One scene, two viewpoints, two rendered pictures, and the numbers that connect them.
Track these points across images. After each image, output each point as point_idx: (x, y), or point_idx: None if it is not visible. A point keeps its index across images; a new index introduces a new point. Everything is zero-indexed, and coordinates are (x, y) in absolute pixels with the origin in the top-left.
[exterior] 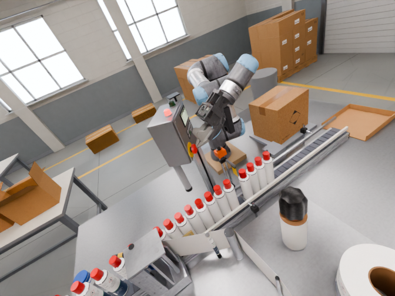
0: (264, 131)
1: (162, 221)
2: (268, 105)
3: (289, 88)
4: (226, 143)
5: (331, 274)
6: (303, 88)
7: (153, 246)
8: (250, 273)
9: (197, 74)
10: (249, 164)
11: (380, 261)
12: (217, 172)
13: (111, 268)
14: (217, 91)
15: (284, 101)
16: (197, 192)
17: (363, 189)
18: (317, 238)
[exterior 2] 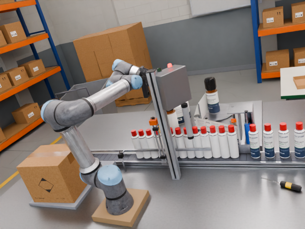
0: (79, 180)
1: (233, 191)
2: (66, 151)
3: (33, 154)
4: (97, 213)
5: (179, 125)
6: (38, 147)
7: (233, 107)
8: None
9: (102, 89)
10: (148, 129)
11: None
12: (148, 193)
13: (303, 185)
14: (143, 66)
15: (62, 146)
16: (182, 193)
17: (125, 141)
18: None
